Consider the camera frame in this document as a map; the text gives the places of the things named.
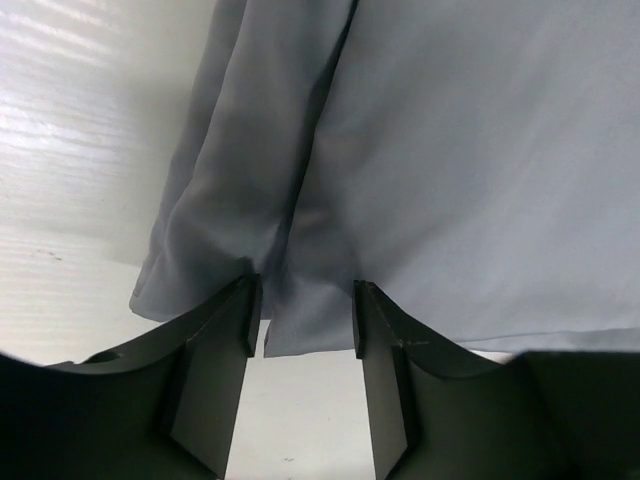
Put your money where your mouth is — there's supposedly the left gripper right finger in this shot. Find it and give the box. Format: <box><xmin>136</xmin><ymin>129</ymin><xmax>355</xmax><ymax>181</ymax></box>
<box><xmin>353</xmin><ymin>281</ymin><xmax>530</xmax><ymax>479</ymax></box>

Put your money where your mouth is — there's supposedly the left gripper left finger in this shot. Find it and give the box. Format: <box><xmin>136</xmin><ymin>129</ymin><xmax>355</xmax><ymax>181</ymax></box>
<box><xmin>39</xmin><ymin>273</ymin><xmax>264</xmax><ymax>480</ymax></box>

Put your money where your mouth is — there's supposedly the grey cloth napkin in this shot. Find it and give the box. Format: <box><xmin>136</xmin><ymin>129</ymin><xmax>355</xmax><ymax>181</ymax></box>
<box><xmin>130</xmin><ymin>1</ymin><xmax>639</xmax><ymax>356</ymax></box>

